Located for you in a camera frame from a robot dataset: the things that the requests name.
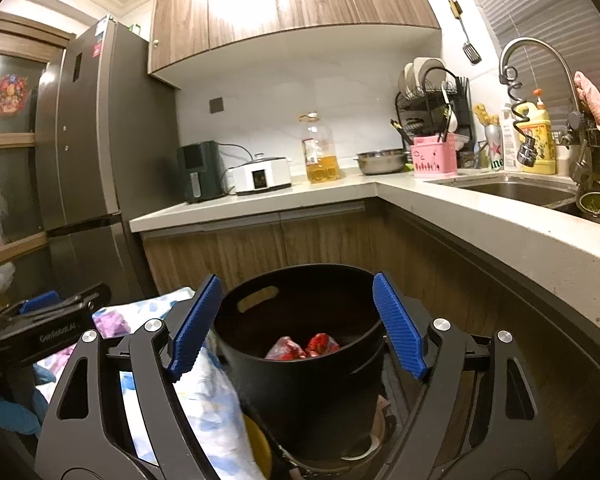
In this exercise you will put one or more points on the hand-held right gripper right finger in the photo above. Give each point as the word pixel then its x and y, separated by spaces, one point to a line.
pixel 400 327

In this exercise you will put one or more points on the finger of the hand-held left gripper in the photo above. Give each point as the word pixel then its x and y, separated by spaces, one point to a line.
pixel 40 301

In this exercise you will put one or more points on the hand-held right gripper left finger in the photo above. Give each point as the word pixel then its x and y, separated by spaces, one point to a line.
pixel 195 327

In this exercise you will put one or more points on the pink plastic wrapper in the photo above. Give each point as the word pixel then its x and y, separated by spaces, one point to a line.
pixel 284 349

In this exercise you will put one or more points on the black plastic trash bin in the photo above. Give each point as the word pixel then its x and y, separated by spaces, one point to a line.
pixel 305 405

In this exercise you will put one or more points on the person's left hand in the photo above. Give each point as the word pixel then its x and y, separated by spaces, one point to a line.
pixel 10 412

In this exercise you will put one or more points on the white plastic bag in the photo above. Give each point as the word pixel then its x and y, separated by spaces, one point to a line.
pixel 2 282

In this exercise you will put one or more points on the pink crumpled tissue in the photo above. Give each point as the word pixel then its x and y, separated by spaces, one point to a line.
pixel 112 322

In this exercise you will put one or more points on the floral printed cloth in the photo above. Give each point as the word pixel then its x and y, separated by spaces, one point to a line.
pixel 215 410

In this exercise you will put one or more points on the brown cardboard scrap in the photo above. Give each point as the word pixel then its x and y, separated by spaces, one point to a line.
pixel 380 425

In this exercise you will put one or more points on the wooden glass door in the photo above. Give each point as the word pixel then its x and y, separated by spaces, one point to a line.
pixel 5 180

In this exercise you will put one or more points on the yellow round object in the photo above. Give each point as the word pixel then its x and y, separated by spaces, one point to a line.
pixel 260 445

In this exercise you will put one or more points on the dark green air fryer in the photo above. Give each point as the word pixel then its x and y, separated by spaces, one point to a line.
pixel 200 172

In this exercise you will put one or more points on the grey refrigerator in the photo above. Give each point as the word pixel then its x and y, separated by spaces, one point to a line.
pixel 100 150

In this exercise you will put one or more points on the white electric cooker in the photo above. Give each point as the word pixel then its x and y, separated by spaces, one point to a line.
pixel 262 177

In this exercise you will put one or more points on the stainless steel bowl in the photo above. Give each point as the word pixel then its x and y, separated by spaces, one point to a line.
pixel 381 161

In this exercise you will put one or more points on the pink utensil holder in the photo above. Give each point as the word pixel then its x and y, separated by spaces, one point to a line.
pixel 434 157

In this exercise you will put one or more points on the stainless steel sink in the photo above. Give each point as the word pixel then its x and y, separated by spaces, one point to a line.
pixel 515 189

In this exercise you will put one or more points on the cooking oil bottle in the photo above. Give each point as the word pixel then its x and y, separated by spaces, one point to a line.
pixel 321 160

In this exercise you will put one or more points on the black kitchen utensil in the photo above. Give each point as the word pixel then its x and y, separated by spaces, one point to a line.
pixel 401 131

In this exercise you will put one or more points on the green beer can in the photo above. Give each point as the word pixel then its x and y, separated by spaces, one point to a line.
pixel 493 149

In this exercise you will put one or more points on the red floral door decoration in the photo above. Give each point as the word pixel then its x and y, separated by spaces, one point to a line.
pixel 10 96

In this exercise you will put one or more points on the white ladle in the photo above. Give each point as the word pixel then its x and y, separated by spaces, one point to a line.
pixel 450 117

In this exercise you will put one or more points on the black dish rack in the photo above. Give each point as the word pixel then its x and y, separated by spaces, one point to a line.
pixel 464 120

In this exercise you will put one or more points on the coiled faucet sprayer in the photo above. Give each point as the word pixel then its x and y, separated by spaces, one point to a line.
pixel 526 150

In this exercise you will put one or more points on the white plastic bottle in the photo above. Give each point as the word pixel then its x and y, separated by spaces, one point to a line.
pixel 509 135

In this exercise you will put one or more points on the yellow dish brush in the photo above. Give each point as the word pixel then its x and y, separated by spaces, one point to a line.
pixel 483 114

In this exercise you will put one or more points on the round sink strainer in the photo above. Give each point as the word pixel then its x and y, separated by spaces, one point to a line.
pixel 597 204

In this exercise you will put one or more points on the yellow detergent bottle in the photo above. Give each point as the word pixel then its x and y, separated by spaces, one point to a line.
pixel 542 140

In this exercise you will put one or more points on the black chopsticks bundle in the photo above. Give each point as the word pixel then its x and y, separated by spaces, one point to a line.
pixel 462 87

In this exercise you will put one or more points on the small white plate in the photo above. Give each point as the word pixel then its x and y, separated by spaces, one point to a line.
pixel 406 79

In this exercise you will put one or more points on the large white plate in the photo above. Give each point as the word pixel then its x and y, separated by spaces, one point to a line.
pixel 427 71

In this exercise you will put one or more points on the black slotted spatula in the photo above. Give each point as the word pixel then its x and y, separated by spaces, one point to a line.
pixel 472 52

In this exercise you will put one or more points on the pink dish cloth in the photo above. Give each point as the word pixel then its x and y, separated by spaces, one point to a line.
pixel 597 107

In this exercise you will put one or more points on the steel kitchen faucet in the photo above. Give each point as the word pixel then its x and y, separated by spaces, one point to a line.
pixel 562 62

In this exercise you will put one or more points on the wooden upper cabinet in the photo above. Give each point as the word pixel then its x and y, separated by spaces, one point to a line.
pixel 300 5

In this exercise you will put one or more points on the grey window blinds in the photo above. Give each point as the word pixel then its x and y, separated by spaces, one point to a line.
pixel 555 10

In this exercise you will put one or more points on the dark wall socket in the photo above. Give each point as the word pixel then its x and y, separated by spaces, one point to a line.
pixel 216 104

